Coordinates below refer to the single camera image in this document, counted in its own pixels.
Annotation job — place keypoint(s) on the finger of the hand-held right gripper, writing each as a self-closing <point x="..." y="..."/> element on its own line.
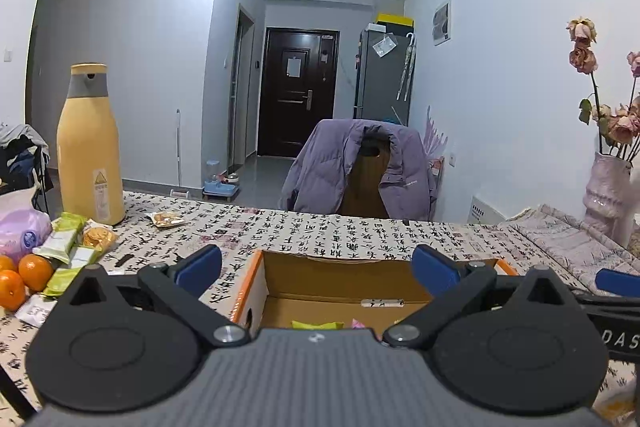
<point x="617" y="282"/>

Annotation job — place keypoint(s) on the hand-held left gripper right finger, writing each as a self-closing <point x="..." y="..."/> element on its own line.
<point x="435" y="267"/>

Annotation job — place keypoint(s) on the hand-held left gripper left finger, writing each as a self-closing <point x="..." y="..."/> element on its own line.
<point x="200" y="264"/>

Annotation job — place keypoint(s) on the pink packet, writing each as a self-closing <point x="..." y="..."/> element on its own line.
<point x="361" y="323"/>

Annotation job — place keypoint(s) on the orange cardboard box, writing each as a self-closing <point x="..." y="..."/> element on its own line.
<point x="320" y="287"/>

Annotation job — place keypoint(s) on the lime green packet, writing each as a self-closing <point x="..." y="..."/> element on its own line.
<point x="315" y="324"/>

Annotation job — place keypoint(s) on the small clear biscuit packet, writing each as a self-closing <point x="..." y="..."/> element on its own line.
<point x="167" y="219"/>

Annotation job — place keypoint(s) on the folded patterned cloth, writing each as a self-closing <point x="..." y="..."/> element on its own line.
<point x="560" y="242"/>

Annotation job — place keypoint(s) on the blue pet feeder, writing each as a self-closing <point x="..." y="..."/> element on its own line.
<point x="220" y="187"/>

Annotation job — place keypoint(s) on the pink ribbed vase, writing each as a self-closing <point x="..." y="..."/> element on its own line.
<point x="607" y="192"/>

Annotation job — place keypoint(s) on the clear cookie packet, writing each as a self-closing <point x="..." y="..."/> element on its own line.
<point x="97" y="237"/>

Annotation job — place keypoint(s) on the wooden chair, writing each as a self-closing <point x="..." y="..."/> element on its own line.
<point x="365" y="187"/>

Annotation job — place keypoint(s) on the green snack packet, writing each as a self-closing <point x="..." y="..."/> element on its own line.
<point x="62" y="282"/>
<point x="67" y="232"/>
<point x="82" y="256"/>

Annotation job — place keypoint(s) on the purple puffer jacket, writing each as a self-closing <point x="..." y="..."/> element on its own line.
<point x="320" y="172"/>

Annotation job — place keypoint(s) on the yellow thermos bottle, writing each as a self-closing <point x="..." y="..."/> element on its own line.
<point x="90" y="147"/>

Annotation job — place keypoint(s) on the dark brown entrance door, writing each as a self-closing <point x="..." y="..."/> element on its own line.
<point x="280" y="122"/>

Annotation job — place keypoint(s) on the orange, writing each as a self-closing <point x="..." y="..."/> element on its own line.
<point x="4" y="263"/>
<point x="11" y="289"/>
<point x="35" y="271"/>

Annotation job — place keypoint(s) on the small white snack packet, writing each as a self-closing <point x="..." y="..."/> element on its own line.
<point x="35" y="309"/>

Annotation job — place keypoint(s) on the grey interior door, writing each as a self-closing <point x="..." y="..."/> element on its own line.
<point x="242" y="97"/>

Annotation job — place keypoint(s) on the purple tissue pack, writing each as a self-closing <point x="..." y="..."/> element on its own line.
<point x="22" y="234"/>

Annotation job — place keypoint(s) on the grey refrigerator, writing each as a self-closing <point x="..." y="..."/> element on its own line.
<point x="380" y="82"/>

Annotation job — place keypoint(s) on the white folded umbrella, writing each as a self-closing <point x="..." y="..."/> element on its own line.
<point x="403" y="72"/>
<point x="411" y="67"/>

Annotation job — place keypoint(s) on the pile of dark clothes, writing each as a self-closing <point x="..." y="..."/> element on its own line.
<point x="20" y="152"/>

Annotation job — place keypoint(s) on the white door notice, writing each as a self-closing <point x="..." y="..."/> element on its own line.
<point x="293" y="67"/>

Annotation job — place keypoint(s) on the dried pink rose bouquet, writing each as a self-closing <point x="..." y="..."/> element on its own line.
<point x="582" y="59"/>

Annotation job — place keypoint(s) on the clear plastic bag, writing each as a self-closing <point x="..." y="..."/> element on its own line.
<point x="385" y="47"/>

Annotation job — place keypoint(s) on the yellow topped box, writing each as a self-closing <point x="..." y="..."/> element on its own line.
<point x="395" y="18"/>

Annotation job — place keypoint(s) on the pink feather wall decal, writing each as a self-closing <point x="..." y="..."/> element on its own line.
<point x="434" y="134"/>

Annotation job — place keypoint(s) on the white wall panel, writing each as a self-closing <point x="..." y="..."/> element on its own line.
<point x="442" y="22"/>

